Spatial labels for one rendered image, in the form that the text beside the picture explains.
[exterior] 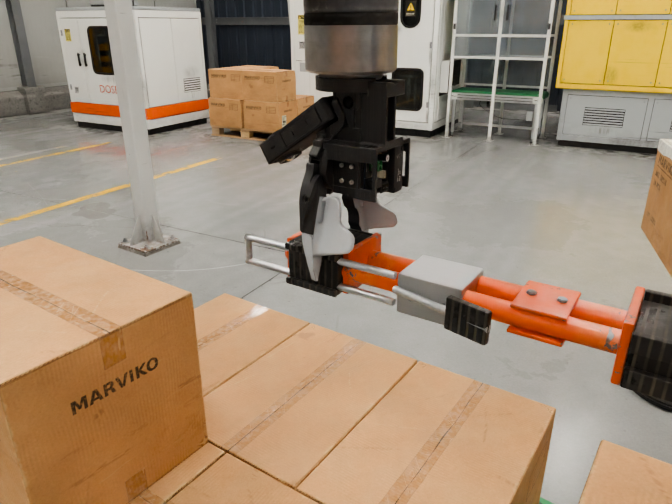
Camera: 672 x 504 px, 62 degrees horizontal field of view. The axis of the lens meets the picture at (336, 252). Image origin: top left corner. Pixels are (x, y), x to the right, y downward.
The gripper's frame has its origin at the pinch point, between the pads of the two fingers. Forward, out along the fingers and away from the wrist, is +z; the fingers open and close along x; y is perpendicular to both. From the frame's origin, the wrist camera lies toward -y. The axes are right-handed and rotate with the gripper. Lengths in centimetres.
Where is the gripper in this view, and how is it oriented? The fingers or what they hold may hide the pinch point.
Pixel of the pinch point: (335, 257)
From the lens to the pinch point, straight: 63.6
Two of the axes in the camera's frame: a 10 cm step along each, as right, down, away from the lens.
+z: 0.1, 9.2, 3.8
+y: 8.3, 2.1, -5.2
